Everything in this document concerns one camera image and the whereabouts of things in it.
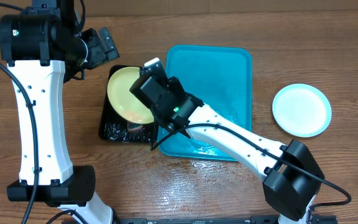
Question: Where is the yellow plate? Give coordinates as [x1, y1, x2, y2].
[107, 67, 154, 124]

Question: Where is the green orange sponge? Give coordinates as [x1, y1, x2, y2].
[127, 121, 144, 133]

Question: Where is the light blue plate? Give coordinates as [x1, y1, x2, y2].
[272, 83, 332, 138]

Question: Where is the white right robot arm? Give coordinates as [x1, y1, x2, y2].
[130, 75, 324, 223]

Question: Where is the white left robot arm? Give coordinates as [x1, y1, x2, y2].
[0, 14, 119, 223]

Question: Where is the teal plastic tray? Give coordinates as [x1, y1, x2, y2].
[156, 44, 253, 162]

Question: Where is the black plastic tray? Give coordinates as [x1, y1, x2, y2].
[99, 65, 158, 143]

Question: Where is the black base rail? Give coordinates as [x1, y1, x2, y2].
[114, 215, 338, 224]

